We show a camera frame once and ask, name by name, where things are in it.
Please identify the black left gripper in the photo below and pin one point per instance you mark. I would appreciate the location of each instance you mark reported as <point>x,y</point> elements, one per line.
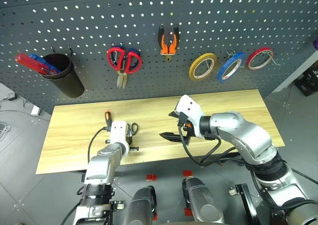
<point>129,136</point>

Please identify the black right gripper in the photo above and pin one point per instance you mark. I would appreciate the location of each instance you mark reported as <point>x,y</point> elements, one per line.
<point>185,131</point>

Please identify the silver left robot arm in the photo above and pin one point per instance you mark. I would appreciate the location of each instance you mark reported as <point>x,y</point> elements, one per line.
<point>102,165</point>

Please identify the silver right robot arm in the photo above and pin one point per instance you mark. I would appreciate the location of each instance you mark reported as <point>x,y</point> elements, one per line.
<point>248,135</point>

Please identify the yellow tape roll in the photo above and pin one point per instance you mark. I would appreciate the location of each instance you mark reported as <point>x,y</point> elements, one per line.
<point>195,67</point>

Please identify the blue tape roll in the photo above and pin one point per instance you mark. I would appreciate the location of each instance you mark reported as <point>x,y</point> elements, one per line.
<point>223,72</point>

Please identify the red tape roll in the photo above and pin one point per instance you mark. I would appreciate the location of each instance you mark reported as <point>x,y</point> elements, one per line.
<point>253,58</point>

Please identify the dark grey perforated pegboard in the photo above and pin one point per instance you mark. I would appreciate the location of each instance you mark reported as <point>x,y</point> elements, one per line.
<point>149,14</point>

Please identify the dark grey rounded shape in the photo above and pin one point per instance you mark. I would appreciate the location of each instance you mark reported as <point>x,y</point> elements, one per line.
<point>140,207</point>
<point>202,202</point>

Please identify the orange black pliers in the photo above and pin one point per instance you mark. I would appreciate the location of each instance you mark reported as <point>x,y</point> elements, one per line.
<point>169,47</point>

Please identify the black cup holder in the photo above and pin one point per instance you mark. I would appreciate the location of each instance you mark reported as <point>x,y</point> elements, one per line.
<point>67,78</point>

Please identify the white power adapter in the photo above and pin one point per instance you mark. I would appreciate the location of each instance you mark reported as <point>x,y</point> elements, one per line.
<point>35,110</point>

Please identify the grey box on floor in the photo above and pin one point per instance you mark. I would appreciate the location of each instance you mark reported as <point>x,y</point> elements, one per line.
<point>6,92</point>

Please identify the black plastic crate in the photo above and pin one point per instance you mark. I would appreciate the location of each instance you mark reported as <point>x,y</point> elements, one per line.
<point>308,81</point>

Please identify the purple object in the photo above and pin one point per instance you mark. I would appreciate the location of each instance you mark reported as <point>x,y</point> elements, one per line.
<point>315,43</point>

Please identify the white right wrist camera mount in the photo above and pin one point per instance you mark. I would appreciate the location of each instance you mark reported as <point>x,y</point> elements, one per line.
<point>190,108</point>

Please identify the black frame with white caster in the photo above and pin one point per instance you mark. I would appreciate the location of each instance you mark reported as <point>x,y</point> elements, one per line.
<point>244,197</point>

